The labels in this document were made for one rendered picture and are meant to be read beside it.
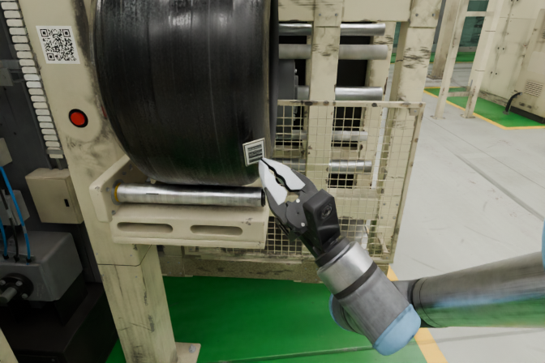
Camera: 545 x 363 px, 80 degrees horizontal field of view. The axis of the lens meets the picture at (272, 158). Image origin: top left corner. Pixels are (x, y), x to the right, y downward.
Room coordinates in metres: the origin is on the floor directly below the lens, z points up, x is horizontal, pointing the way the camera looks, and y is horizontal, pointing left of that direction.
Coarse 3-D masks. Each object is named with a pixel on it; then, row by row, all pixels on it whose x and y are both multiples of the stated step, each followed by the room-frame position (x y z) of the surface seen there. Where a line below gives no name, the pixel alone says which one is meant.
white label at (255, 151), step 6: (246, 144) 0.52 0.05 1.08; (252, 144) 0.53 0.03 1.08; (258, 144) 0.53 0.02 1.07; (264, 144) 0.54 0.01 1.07; (246, 150) 0.53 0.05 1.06; (252, 150) 0.53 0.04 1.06; (258, 150) 0.54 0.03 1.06; (264, 150) 0.54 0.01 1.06; (246, 156) 0.53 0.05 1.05; (252, 156) 0.54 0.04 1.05; (258, 156) 0.55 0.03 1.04; (264, 156) 0.55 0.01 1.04; (246, 162) 0.54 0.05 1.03; (252, 162) 0.55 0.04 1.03; (258, 162) 0.55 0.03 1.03
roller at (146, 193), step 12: (120, 192) 0.64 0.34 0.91; (132, 192) 0.64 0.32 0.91; (144, 192) 0.64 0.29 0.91; (156, 192) 0.63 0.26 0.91; (168, 192) 0.63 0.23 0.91; (180, 192) 0.63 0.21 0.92; (192, 192) 0.63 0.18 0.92; (204, 192) 0.63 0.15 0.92; (216, 192) 0.63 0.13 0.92; (228, 192) 0.63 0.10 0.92; (240, 192) 0.63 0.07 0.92; (252, 192) 0.63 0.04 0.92; (264, 192) 0.63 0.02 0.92; (204, 204) 0.63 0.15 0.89; (216, 204) 0.62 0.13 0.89; (228, 204) 0.62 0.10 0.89; (240, 204) 0.62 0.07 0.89; (252, 204) 0.62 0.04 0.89; (264, 204) 0.62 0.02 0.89
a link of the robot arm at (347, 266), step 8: (352, 248) 0.42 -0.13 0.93; (360, 248) 0.43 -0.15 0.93; (336, 256) 0.42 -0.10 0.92; (344, 256) 0.41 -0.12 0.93; (352, 256) 0.41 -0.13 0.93; (360, 256) 0.42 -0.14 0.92; (368, 256) 0.43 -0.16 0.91; (328, 264) 0.42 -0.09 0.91; (336, 264) 0.40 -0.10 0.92; (344, 264) 0.40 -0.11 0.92; (352, 264) 0.40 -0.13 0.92; (360, 264) 0.40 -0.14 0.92; (368, 264) 0.41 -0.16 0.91; (320, 272) 0.41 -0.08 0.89; (328, 272) 0.40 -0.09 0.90; (336, 272) 0.40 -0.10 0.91; (344, 272) 0.39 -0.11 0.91; (352, 272) 0.39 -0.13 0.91; (360, 272) 0.39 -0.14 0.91; (328, 280) 0.40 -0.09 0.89; (336, 280) 0.39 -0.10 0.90; (344, 280) 0.39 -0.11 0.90; (352, 280) 0.39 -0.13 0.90; (328, 288) 0.40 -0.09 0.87; (336, 288) 0.39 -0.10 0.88; (344, 288) 0.38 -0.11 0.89
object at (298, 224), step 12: (300, 192) 0.50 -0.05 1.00; (312, 192) 0.50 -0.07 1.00; (288, 204) 0.48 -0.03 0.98; (300, 204) 0.48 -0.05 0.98; (288, 216) 0.46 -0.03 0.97; (300, 216) 0.46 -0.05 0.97; (300, 228) 0.45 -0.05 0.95; (336, 240) 0.45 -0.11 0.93; (348, 240) 0.45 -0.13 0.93; (312, 252) 0.47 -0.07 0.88; (324, 252) 0.44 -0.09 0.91; (336, 252) 0.42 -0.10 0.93; (324, 264) 0.42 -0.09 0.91
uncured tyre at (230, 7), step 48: (96, 0) 0.57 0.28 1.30; (144, 0) 0.54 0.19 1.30; (192, 0) 0.54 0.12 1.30; (240, 0) 0.55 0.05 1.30; (96, 48) 0.54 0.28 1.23; (144, 48) 0.52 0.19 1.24; (192, 48) 0.51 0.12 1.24; (240, 48) 0.52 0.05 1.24; (144, 96) 0.51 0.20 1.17; (192, 96) 0.50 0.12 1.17; (240, 96) 0.51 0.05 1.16; (144, 144) 0.52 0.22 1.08; (192, 144) 0.52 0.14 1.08; (240, 144) 0.52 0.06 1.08
